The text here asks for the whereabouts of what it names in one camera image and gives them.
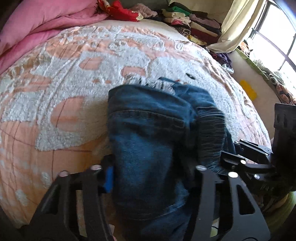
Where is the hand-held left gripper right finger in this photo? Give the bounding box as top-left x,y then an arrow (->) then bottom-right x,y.
183,164 -> 271,241

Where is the light green cloth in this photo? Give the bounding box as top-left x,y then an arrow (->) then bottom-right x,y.
266,192 -> 296,230

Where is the purple cloth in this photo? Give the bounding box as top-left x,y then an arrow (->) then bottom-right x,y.
211,52 -> 233,70

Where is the peach white fleece blanket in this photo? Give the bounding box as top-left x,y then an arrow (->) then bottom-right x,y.
0,20 -> 271,230

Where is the stack of folded clothes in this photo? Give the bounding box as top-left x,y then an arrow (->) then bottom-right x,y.
159,2 -> 222,47

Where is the window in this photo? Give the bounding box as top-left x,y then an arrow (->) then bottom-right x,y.
246,0 -> 296,82

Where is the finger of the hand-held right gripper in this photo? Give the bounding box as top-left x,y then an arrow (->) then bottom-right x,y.
221,151 -> 277,182
233,138 -> 274,163

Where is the pink quilt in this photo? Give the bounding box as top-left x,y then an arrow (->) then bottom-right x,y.
0,0 -> 111,75

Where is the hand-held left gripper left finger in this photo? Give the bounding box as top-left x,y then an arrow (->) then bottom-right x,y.
21,154 -> 116,241

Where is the green patterned sill cloth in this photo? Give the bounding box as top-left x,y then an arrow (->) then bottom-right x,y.
236,46 -> 296,105

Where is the mauve fuzzy cloth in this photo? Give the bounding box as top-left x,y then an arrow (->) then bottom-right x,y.
129,3 -> 159,19

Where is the cream curtain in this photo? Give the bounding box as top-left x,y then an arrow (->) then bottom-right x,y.
207,0 -> 269,52

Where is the blue denim pants lace trim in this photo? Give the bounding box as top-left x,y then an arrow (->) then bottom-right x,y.
107,79 -> 236,241

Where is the red floral cloth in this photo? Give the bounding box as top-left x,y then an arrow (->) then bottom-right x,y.
97,0 -> 142,22

